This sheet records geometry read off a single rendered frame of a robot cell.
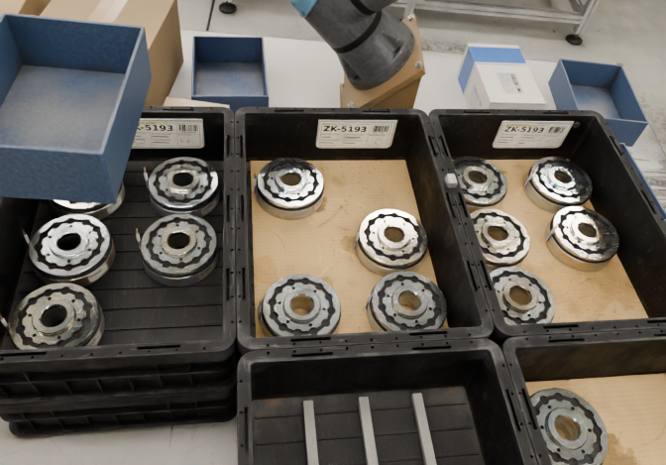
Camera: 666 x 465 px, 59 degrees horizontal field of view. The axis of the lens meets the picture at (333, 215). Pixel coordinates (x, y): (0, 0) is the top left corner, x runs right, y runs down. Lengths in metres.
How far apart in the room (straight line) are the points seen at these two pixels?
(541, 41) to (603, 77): 1.55
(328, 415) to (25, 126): 0.47
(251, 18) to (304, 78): 1.50
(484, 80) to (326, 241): 0.58
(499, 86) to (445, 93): 0.14
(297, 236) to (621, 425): 0.49
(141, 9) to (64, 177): 0.70
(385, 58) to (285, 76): 0.31
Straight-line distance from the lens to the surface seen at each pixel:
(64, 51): 0.75
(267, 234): 0.86
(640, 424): 0.87
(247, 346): 0.66
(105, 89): 0.73
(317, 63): 1.39
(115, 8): 1.26
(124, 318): 0.81
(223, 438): 0.86
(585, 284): 0.95
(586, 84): 1.55
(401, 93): 1.12
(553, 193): 1.00
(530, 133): 1.03
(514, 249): 0.89
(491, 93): 1.26
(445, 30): 2.94
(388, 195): 0.94
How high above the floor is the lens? 1.52
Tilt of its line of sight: 50 degrees down
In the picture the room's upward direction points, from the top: 10 degrees clockwise
